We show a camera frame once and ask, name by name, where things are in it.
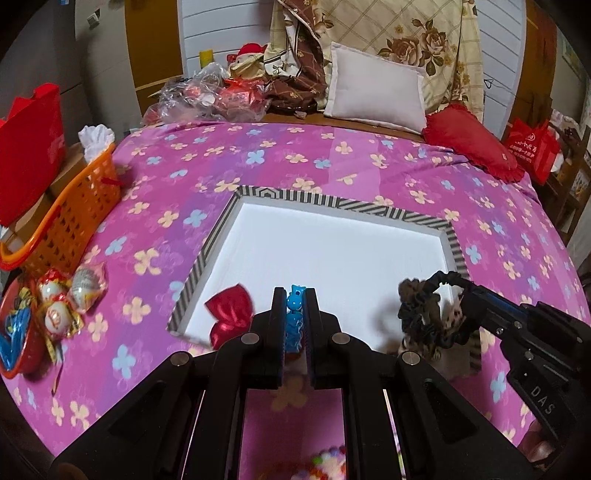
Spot white slatted headboard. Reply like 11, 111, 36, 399
178, 0, 288, 80

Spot red gift packet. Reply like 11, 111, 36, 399
216, 78, 271, 123

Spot blue bead bracelet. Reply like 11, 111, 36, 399
284, 284, 308, 357

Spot red heart cushion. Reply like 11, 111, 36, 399
421, 104, 527, 179

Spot red paper gift bag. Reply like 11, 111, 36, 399
0, 83, 66, 228

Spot cream floral quilt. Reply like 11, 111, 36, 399
318, 0, 485, 126

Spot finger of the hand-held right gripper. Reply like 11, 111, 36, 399
442, 314, 509, 352
455, 276, 591, 344

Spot brown floral quilt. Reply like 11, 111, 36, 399
262, 0, 334, 114

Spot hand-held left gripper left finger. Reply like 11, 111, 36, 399
48, 286, 288, 480

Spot brown wooden cabinet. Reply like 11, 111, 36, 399
124, 0, 186, 112

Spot red plastic bowl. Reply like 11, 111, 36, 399
0, 276, 48, 380

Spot red shopping bag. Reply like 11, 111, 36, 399
501, 117, 562, 186

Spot brown cardboard boxes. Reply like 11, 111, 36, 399
46, 142, 89, 200

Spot clear plastic bag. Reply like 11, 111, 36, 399
156, 61, 272, 124

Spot person's right hand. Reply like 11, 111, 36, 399
518, 422, 560, 466

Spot blue foil packets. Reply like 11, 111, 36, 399
0, 305, 34, 371

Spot orange plastic basket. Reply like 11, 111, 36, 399
0, 142, 126, 278

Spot plush doll with red hat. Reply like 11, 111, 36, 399
225, 42, 269, 82

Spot dark brown scrunchie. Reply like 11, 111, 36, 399
398, 271, 463, 335

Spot red satin bow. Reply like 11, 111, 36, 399
204, 284, 256, 348

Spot white pillow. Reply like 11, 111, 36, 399
322, 41, 428, 136

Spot striped cardboard box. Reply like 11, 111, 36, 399
166, 185, 483, 374

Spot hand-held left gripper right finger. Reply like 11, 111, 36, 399
305, 286, 542, 480

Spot multicolour bead bracelet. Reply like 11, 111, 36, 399
310, 444, 348, 480

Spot white crumpled tissue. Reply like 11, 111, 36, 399
78, 124, 116, 163

